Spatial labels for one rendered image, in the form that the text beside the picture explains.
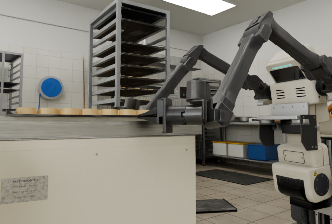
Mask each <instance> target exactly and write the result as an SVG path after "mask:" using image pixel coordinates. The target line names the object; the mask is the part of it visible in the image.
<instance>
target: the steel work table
mask: <svg viewBox="0 0 332 224"><path fill-rule="evenodd" d="M229 124H238V125H259V122H242V121H240V119H239V117H235V118H234V120H233V121H231V122H230V123H229ZM222 134H223V141H225V127H222ZM285 143H287V134H285V133H283V144H285ZM205 155H207V156H215V157H223V163H225V158H230V159H238V160H246V161H253V162H260V163H268V164H273V163H276V162H278V161H279V159H275V160H268V161H262V160H254V159H248V158H238V157H230V156H222V155H214V154H213V153H210V154H205V127H204V125H202V165H203V166H204V165H205Z"/></svg>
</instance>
